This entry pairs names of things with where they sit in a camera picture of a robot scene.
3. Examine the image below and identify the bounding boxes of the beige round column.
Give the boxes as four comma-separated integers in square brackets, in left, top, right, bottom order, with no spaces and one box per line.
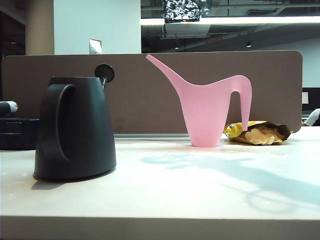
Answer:
[24,0,55,56]

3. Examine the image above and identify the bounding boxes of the black and white cylinder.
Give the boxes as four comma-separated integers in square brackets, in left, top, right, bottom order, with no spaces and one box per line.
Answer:
[0,100,18,117]

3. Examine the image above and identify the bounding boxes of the black storage box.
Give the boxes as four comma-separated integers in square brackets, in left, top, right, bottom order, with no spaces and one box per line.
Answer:
[0,117,40,151]

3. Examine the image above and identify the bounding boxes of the person in white shirt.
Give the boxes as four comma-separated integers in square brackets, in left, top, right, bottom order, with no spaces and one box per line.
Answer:
[302,108,320,127]

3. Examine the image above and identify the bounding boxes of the black plastic electric kettle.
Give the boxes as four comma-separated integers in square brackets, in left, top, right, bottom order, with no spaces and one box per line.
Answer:
[32,64,118,182]

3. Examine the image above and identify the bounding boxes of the pink plastic watering can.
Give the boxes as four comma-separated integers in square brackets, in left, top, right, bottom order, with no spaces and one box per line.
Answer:
[145,54,253,148]

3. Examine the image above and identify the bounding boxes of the long ceiling light strip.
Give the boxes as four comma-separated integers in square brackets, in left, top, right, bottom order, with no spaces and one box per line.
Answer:
[139,16,320,26]

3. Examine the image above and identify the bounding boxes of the brown desk divider panel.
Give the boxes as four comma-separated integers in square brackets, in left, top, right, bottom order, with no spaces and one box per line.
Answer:
[1,50,303,135]

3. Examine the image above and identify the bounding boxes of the aluminium divider base rail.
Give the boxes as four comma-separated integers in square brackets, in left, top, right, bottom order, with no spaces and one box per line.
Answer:
[113,133,192,144]

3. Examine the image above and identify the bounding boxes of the purple textured glass cup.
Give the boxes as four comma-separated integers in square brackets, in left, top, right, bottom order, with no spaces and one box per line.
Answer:
[163,0,203,24]

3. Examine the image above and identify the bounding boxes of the silver wall switch plate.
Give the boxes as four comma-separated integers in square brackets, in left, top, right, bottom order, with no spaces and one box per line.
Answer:
[88,38,102,55]

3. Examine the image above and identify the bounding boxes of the yellow potato chip bag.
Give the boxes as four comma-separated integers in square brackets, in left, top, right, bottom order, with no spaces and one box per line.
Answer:
[223,120,292,146]

